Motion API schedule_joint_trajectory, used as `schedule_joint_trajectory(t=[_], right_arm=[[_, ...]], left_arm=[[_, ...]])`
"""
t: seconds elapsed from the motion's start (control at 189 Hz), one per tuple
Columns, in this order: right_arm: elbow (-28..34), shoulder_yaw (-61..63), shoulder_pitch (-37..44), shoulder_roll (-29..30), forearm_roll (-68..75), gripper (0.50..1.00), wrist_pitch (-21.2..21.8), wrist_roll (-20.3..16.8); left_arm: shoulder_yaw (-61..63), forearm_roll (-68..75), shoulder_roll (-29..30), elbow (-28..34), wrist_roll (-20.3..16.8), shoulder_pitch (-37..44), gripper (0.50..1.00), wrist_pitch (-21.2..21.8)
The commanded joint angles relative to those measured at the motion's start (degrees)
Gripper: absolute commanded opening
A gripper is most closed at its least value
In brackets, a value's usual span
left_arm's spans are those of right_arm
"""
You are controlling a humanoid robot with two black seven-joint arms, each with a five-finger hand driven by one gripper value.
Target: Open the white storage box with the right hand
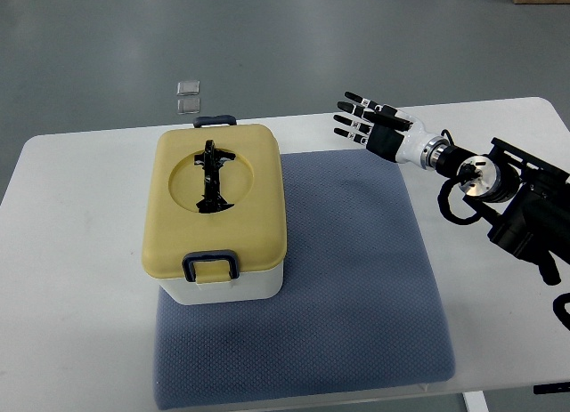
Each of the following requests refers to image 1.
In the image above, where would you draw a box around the white storage box base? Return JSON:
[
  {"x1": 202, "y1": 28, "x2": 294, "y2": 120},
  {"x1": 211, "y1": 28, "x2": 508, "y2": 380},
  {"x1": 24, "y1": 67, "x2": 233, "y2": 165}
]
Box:
[{"x1": 158, "y1": 261, "x2": 283, "y2": 305}]

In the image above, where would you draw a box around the black table control panel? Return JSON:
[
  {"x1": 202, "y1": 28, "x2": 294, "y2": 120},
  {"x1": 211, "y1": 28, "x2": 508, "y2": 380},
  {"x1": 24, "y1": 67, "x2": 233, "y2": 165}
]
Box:
[{"x1": 533, "y1": 382, "x2": 570, "y2": 395}]

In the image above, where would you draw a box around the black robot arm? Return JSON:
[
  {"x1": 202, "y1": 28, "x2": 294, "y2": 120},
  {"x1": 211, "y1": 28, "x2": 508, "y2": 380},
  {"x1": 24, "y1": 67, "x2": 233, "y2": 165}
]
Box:
[{"x1": 433, "y1": 138, "x2": 569, "y2": 286}]

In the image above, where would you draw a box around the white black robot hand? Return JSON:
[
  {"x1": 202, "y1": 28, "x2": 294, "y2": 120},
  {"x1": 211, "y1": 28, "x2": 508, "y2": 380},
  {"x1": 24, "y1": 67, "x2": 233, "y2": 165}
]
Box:
[{"x1": 333, "y1": 92, "x2": 451, "y2": 170}]

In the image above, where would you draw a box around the yellow box lid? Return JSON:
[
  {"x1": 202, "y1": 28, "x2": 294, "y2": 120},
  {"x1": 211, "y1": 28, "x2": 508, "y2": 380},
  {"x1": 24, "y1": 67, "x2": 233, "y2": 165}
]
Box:
[{"x1": 142, "y1": 124, "x2": 287, "y2": 283}]

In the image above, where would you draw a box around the upper metal floor plate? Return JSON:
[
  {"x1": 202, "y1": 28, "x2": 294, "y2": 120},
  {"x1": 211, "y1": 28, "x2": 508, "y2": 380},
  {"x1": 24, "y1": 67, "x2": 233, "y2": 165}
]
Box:
[{"x1": 176, "y1": 79, "x2": 200, "y2": 96}]

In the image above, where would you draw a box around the blue grey fabric mat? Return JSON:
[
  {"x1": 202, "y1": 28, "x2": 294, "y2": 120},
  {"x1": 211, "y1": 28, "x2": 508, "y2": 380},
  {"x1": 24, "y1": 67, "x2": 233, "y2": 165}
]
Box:
[{"x1": 154, "y1": 149, "x2": 455, "y2": 409}]

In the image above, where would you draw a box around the white table leg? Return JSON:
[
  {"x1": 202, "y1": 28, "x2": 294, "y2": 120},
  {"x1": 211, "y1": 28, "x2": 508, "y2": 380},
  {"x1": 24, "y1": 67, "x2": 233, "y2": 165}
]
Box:
[{"x1": 462, "y1": 391, "x2": 490, "y2": 412}]

